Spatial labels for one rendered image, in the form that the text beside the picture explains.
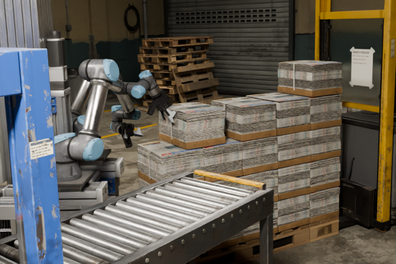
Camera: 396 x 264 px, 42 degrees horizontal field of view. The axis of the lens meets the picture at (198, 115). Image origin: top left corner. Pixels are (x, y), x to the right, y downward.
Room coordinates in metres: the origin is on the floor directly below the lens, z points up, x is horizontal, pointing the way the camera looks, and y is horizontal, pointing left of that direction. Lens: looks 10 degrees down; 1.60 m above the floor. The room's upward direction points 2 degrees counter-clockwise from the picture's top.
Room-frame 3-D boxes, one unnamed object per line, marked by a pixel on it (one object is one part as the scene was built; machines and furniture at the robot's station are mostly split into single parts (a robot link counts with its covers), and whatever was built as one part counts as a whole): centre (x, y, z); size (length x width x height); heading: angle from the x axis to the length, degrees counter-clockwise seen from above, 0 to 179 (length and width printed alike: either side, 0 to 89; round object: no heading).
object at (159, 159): (3.43, -0.19, 0.42); 1.17 x 0.39 x 0.83; 120
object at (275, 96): (3.64, -0.56, 1.06); 0.37 x 0.28 x 0.01; 31
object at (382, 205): (3.73, -1.36, 0.97); 0.09 x 0.09 x 1.75; 30
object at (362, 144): (4.20, -1.52, 0.40); 0.69 x 0.55 x 0.80; 30
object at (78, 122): (3.13, 0.68, 0.98); 0.13 x 0.12 x 0.14; 64
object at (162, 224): (2.10, 0.24, 0.77); 0.47 x 0.05 x 0.05; 51
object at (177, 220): (2.15, 0.20, 0.77); 0.47 x 0.05 x 0.05; 51
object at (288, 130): (3.65, -0.56, 0.86); 0.38 x 0.29 x 0.04; 31
